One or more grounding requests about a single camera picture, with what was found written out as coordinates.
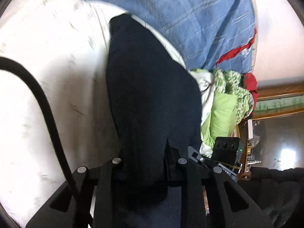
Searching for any dark navy garment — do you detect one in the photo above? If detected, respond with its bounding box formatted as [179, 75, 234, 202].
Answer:
[106, 14, 203, 228]

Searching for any green patterned cloth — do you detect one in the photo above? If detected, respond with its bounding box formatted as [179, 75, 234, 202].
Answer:
[190, 68, 254, 126]

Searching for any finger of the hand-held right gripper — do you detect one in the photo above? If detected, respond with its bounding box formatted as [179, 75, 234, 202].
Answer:
[188, 146, 215, 169]

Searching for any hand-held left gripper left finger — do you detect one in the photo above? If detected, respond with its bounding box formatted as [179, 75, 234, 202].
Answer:
[25, 158, 123, 228]

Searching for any red cloth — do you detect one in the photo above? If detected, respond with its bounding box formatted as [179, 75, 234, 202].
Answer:
[216, 28, 259, 105]

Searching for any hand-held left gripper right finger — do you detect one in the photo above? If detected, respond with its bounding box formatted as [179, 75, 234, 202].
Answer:
[166, 146, 273, 228]

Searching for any blue plaid blanket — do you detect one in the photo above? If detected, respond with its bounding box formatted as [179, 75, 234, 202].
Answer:
[45, 0, 258, 74]

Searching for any person's right forearm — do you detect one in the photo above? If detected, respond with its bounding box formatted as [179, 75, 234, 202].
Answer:
[237, 167, 304, 228]

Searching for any green pillow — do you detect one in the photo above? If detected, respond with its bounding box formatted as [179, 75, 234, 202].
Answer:
[201, 91, 239, 148]

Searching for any black cable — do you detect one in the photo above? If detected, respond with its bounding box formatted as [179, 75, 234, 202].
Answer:
[0, 56, 80, 195]

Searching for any white bed sheet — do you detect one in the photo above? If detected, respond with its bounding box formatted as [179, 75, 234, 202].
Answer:
[0, 0, 188, 226]

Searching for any white box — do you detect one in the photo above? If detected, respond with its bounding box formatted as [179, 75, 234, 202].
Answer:
[247, 119, 254, 140]

